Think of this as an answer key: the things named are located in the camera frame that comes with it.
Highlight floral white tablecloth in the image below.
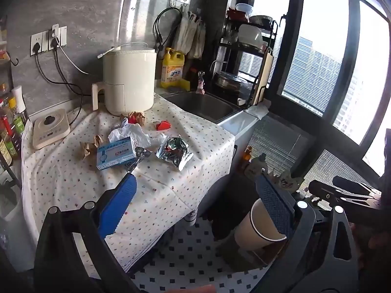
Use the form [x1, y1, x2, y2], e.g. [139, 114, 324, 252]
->
[21, 95, 235, 270]

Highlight silver foil snack bag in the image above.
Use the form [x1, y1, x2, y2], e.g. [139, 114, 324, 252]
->
[156, 136, 194, 171]

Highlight person's right hand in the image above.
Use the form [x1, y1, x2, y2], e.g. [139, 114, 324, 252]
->
[349, 223, 390, 269]

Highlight black dish rack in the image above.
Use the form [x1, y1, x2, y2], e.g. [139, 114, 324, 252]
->
[210, 11, 278, 108]

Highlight yellow sponge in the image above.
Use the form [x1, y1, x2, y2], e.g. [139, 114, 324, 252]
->
[179, 79, 191, 91]

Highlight brown paper wrapper by fryer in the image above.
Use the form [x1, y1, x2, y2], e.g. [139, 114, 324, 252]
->
[120, 111, 146, 127]

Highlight white laundry detergent bottle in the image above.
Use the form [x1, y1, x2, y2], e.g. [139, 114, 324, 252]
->
[244, 153, 268, 182]

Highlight wooden cutting board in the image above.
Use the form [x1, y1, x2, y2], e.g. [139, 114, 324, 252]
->
[252, 48, 274, 105]

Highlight yellow detergent bottle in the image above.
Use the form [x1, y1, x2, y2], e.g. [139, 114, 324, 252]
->
[160, 48, 185, 89]

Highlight small pink bottle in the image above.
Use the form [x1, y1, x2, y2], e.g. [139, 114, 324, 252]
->
[196, 71, 205, 95]

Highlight stainless steel sink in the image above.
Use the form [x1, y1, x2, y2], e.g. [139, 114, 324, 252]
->
[162, 91, 241, 124]

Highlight white charger cable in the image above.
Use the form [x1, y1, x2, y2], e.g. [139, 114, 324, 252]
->
[54, 36, 149, 75]

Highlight white cloth on counter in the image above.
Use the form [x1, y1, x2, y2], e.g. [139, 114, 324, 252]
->
[245, 99, 271, 120]

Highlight brown paper bag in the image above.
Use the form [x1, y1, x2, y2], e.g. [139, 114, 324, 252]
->
[79, 135, 105, 160]

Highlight paper trash bucket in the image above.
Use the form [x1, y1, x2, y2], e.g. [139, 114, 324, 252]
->
[234, 199, 287, 251]

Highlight black coiled hanging cable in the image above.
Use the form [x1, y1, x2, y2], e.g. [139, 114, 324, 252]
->
[152, 6, 184, 60]

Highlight steel pot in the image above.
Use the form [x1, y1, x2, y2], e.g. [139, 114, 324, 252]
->
[215, 72, 246, 91]

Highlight white printed paper bag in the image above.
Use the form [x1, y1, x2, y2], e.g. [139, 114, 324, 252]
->
[108, 118, 152, 148]

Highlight white wall socket strip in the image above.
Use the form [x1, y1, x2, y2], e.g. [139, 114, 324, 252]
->
[30, 24, 68, 56]

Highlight cream air fryer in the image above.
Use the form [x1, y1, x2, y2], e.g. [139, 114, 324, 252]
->
[91, 46, 157, 116]

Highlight blue medicine box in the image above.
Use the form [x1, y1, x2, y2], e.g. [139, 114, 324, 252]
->
[96, 137, 136, 171]

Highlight orange bottle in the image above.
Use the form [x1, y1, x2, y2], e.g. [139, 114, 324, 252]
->
[240, 146, 252, 171]

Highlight black power cable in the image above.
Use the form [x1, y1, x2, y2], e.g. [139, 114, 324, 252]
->
[32, 38, 92, 126]

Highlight hanging plastic bags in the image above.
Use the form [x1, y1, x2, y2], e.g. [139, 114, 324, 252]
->
[172, 11, 206, 59]

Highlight red carton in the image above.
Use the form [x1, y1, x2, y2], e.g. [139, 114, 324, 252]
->
[155, 120, 171, 131]

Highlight condiment bottles rack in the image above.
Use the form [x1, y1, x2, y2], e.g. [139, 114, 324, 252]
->
[1, 83, 26, 159]

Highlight white tissue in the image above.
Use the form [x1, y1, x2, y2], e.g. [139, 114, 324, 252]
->
[150, 133, 167, 147]

